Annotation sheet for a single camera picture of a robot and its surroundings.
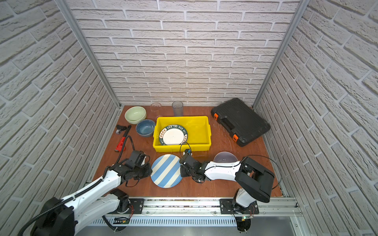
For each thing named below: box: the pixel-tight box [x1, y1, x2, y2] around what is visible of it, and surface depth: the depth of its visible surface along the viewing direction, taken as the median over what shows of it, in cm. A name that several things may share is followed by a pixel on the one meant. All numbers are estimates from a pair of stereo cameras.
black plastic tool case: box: [210, 97, 271, 148], surface depth 104 cm
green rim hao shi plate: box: [159, 124, 189, 146], surface depth 100 cm
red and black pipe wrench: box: [114, 124, 132, 152], surface depth 99 cm
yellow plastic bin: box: [153, 116, 212, 153], surface depth 102 cm
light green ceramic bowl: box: [124, 106, 148, 125], surface depth 110 cm
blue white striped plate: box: [150, 153, 183, 189], surface depth 87 cm
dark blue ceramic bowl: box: [135, 118, 156, 138], surface depth 104 cm
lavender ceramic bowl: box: [213, 151, 239, 163], surface depth 88 cm
